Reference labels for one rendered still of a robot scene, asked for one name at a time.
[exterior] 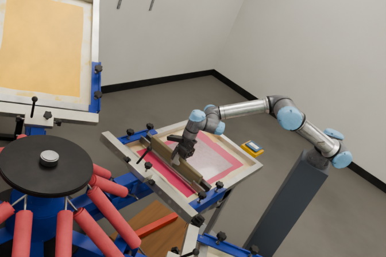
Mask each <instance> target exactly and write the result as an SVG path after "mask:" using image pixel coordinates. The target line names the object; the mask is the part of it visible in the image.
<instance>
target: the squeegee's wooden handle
mask: <svg viewBox="0 0 386 257"><path fill-rule="evenodd" d="M150 143H151V147H152V149H154V150H155V151H156V152H157V153H159V154H160V155H161V156H162V157H163V158H164V159H165V160H166V161H168V162H169V163H170V164H171V155H172V152H173V150H172V149H171V148H170V147H168V146H167V145H166V144H165V143H164V142H163V141H161V140H160V139H159V138H158V137H157V136H155V135H154V136H153V137H151V140H150ZM179 162H180V165H179V166H178V165H175V164H173V167H174V168H175V169H177V170H178V171H179V172H180V173H181V174H182V175H183V176H185V177H186V178H187V179H188V180H189V181H191V182H192V184H193V180H194V181H195V182H197V183H198V184H200V182H201V180H202V178H203V175H201V174H200V173H199V172H198V171H197V170H196V169H194V168H193V167H192V166H191V165H190V164H189V163H187V162H186V161H185V160H184V159H183V158H182V157H180V156H179Z"/></svg>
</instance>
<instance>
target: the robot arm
mask: <svg viewBox="0 0 386 257"><path fill-rule="evenodd" d="M262 112H267V113H275V115H276V118H277V121H278V123H279V125H281V127H282V128H284V129H286V130H290V131H296V132H297V133H299V134H300V135H301V136H302V137H304V138H305V139H307V140H308V141H309V142H310V143H312V144H313V145H314V147H313V148H311V149H310V150H309V151H308V152H307V153H306V154H305V156H304V157H305V159H306V160H307V162H308V163H310V164H311V165H312V166H314V167H316V168H318V169H321V170H326V169H327V168H328V167H329V163H330V162H331V164H332V165H333V166H334V167H335V168H338V169H340V168H344V167H346V166H348V165H349V164H350V163H351V161H352V159H353V157H352V154H351V152H350V151H349V150H348V148H347V147H346V146H345V144H344V143H343V141H342V140H343V139H344V136H343V135H342V134H341V133H339V132H338V131H336V130H333V129H331V128H326V129H325V130H324V132H322V131H321V130H320V129H318V128H317V127H316V126H314V125H313V124H312V123H311V122H309V121H308V120H307V119H306V115H305V114H304V113H303V112H301V110H300V109H298V108H297V107H296V105H295V104H294V102H293V101H292V99H291V98H289V97H287V96H284V95H271V96H265V98H263V99H258V100H252V101H248V102H241V103H235V104H228V105H225V106H218V107H216V106H214V105H212V104H209V105H207V106H206V107H205V108H204V112H203V111H201V110H193V111H192V113H191V115H190V117H189V119H188V122H187V124H186V126H185V128H184V131H183V135H182V136H180V135H173V134H171V135H169V136H167V140H168V141H173V142H178V144H177V145H176V147H175V149H174V151H173V152H172V155H171V166H172V165H173V164H175V165H178V166H179V165H180V162H179V156H180V157H182V158H183V159H184V160H185V161H187V160H186V159H187V158H189V157H191V156H193V154H194V151H195V148H194V145H195V144H196V143H197V142H198V141H197V140H195V138H196V136H197V134H198V132H199V130H201V131H205V132H207V133H211V134H214V135H222V134H223V132H224V129H225V124H224V123H223V122H221V121H219V120H221V119H228V118H234V117H238V116H245V115H251V114H258V113H262ZM177 153H178V154H177Z"/></svg>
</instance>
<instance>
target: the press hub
mask: <svg viewBox="0 0 386 257"><path fill-rule="evenodd" d="M93 170H94V167H93V162H92V160H91V158H90V156H89V155H88V154H87V152H86V151H85V150H84V149H82V148H81V147H80V146H79V145H77V144H75V143H73V142H71V141H69V140H67V139H64V138H61V137H56V136H52V135H30V136H27V137H22V138H19V139H16V140H14V141H12V142H10V143H9V144H8V145H6V146H5V147H4V148H3V150H2V151H1V153H0V175H1V177H2V178H3V180H4V181H5V182H6V183H7V184H8V185H10V186H11V187H12V188H11V189H8V190H5V191H3V192H1V193H0V200H1V201H3V202H4V201H5V202H7V201H8V202H9V203H10V205H12V203H14V202H15V201H17V200H18V199H19V198H21V197H22V196H23V195H25V194H27V195H28V198H27V205H26V210H29V211H31V212H33V221H32V234H31V243H38V242H44V257H55V248H56V238H55V237H54V236H55V235H56V227H57V213H59V211H63V210H64V200H65V198H64V197H65V196H67V198H68V199H69V200H71V199H73V198H72V197H71V196H70V195H72V194H74V193H76V192H78V191H80V190H82V189H83V188H84V187H85V186H86V185H87V184H88V183H89V182H90V180H91V177H92V174H93ZM24 199H25V198H23V199H22V200H21V201H20V202H18V203H17V204H16V205H14V206H13V208H14V209H15V211H14V213H15V214H13V215H12V216H10V217H9V218H8V219H7V220H5V221H4V222H3V223H1V224H0V229H1V228H4V227H6V228H7V230H8V231H9V233H10V234H11V235H12V236H14V226H15V219H16V213H17V212H18V211H21V210H24ZM72 230H74V231H76V232H79V233H81V234H84V235H86V233H85V232H84V230H82V229H81V227H80V226H79V225H78V224H77V222H76V221H75V220H74V219H73V225H72ZM12 248H13V239H11V240H9V241H7V242H5V243H2V244H0V257H11V254H12Z"/></svg>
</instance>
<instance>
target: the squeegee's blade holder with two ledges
mask: <svg viewBox="0 0 386 257"><path fill-rule="evenodd" d="M152 152H153V153H154V154H155V155H157V156H158V157H159V158H160V159H161V160H162V161H163V162H165V163H166V164H167V165H168V166H169V167H170V168H171V169H172V170H173V171H175V172H176V173H177V174H178V175H179V176H181V178H182V179H184V180H185V181H186V182H187V183H188V184H190V185H191V184H192V182H191V181H189V180H188V179H187V178H186V177H185V176H183V175H182V174H181V173H180V172H179V171H178V170H177V169H175V168H174V167H173V166H171V164H170V163H169V162H168V161H166V160H165V159H164V158H163V157H162V156H161V155H160V154H159V153H157V152H156V151H155V150H154V149H152Z"/></svg>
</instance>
